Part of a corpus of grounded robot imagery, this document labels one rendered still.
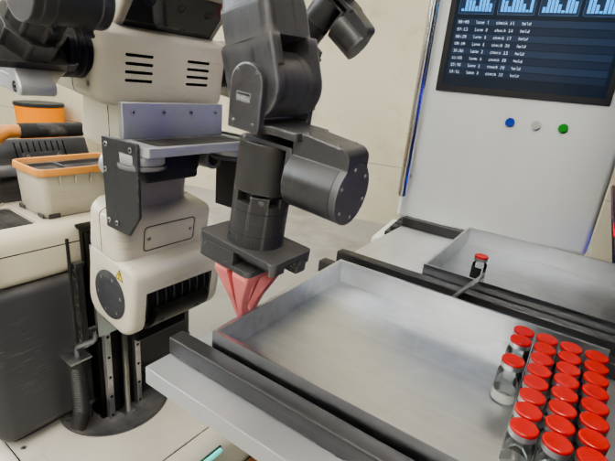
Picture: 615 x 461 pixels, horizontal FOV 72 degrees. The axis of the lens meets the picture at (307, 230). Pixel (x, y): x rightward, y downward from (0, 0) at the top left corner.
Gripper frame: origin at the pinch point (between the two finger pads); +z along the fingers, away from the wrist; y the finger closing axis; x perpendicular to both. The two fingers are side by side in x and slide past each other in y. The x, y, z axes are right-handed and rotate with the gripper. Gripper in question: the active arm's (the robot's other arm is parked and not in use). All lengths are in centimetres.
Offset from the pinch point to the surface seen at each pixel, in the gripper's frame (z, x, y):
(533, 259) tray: 0, 54, 23
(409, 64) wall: -38, 319, -120
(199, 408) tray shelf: 3.2, -10.5, 4.7
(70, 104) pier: 61, 215, -440
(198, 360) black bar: 1.7, -7.7, 1.1
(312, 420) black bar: -0.3, -7.5, 14.4
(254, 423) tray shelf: 2.1, -9.2, 10.0
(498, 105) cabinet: -25, 89, 2
